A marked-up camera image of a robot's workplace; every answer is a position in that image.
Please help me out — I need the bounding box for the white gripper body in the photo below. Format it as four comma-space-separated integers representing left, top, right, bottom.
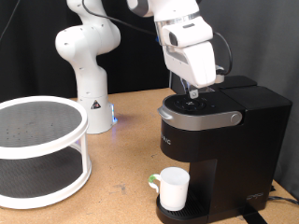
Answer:
162, 40, 218, 90

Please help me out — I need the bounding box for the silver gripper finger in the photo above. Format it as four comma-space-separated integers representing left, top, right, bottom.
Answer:
188, 86, 200, 101
180, 77, 192, 95

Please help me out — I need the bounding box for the black Keurig coffee machine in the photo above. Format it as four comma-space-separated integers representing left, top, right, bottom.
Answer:
155, 75, 293, 224

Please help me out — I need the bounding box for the white mug green taped handle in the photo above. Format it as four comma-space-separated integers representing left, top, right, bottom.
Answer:
148, 166, 191, 212

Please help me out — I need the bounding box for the grey fabric backdrop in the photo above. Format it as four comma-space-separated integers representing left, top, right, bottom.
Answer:
169, 0, 299, 200

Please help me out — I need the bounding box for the black tape strip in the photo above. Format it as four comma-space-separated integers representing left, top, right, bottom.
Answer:
239, 206, 269, 224

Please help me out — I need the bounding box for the black fabric backdrop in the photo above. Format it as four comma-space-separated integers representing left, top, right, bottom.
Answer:
0, 0, 176, 102

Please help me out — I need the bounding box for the white two-tier turntable shelf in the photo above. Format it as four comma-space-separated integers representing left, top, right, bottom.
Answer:
0, 95, 93, 210

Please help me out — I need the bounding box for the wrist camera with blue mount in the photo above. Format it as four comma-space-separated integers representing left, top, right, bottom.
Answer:
214, 63, 226, 85

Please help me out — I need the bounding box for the black camera cable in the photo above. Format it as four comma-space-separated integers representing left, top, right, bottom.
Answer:
81, 0, 234, 77

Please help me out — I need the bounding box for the black power cable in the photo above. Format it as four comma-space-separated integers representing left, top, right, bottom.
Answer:
267, 195, 299, 206

